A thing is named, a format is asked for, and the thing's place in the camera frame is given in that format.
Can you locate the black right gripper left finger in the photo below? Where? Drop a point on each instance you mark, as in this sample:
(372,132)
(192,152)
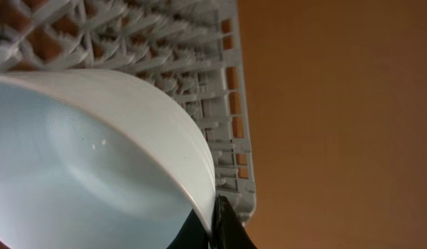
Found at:
(192,235)

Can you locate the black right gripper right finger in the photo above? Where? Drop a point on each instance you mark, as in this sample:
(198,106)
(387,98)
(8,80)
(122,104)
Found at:
(228,231)

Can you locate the light blue rice bowl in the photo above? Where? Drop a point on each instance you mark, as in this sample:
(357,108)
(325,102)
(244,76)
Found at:
(98,159)

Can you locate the grey dishwasher rack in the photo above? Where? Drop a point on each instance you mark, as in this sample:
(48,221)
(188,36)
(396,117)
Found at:
(190,49)

